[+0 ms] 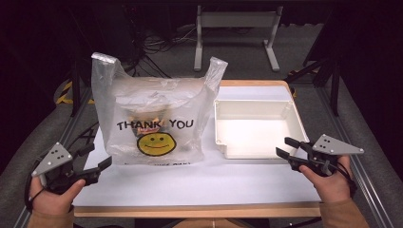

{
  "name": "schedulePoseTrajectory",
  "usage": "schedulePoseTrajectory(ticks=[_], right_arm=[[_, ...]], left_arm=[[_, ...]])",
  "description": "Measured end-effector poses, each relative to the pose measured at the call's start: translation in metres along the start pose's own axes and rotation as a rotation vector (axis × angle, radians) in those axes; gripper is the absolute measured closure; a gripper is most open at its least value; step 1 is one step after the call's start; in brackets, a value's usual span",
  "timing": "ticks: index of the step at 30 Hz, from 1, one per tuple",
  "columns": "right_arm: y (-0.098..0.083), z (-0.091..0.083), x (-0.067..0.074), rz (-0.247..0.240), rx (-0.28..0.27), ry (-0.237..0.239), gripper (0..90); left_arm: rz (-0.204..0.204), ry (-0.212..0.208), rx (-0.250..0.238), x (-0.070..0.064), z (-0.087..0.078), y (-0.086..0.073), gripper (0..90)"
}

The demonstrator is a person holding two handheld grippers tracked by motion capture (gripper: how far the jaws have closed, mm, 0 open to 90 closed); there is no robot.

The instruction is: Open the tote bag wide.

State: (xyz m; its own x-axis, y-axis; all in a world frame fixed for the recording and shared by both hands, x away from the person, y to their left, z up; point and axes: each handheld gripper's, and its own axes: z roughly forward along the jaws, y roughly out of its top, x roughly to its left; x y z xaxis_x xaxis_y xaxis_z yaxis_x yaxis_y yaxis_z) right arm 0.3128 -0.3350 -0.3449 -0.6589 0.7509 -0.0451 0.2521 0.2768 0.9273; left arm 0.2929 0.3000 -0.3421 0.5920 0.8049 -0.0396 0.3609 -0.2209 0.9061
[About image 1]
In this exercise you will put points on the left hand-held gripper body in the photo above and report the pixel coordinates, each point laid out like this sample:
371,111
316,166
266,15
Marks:
52,160

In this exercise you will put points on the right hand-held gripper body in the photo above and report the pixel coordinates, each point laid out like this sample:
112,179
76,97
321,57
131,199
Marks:
332,147

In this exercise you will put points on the black and yellow snack packet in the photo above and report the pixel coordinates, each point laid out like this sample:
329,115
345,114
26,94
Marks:
149,125

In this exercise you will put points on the clear smiley-face plastic bag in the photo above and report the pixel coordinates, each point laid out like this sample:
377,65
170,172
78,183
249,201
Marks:
177,104

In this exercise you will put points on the person's right hand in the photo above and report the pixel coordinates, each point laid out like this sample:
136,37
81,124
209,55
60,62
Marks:
334,186

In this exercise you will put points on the person's left hand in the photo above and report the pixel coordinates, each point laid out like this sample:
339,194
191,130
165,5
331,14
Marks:
53,202

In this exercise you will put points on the white plastic tray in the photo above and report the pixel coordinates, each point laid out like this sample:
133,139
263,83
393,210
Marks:
253,133

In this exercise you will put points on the black tripod stand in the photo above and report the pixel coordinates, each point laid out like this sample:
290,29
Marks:
75,88
334,91

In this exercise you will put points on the yellow and black hazard tape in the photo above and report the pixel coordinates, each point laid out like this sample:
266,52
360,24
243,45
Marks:
65,93

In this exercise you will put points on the white table mat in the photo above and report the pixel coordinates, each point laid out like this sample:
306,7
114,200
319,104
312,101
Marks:
202,183

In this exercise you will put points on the grey metal stand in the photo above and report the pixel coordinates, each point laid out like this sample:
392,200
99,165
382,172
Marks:
237,19

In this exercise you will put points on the aluminium frame rail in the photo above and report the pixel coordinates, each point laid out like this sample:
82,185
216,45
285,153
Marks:
355,155
50,158

